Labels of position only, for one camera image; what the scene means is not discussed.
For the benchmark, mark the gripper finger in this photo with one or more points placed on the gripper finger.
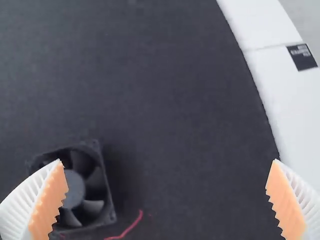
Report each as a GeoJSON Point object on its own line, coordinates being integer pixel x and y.
{"type": "Point", "coordinates": [290, 200]}
{"type": "Point", "coordinates": [27, 200]}

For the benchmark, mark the black square fan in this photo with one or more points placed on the black square fan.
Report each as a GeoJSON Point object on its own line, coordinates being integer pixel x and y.
{"type": "Point", "coordinates": [87, 180]}

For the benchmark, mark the black label sticker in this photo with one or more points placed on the black label sticker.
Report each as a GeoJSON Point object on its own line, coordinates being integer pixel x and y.
{"type": "Point", "coordinates": [301, 57]}

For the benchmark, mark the black mat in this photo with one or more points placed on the black mat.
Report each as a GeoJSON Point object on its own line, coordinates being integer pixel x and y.
{"type": "Point", "coordinates": [150, 100]}

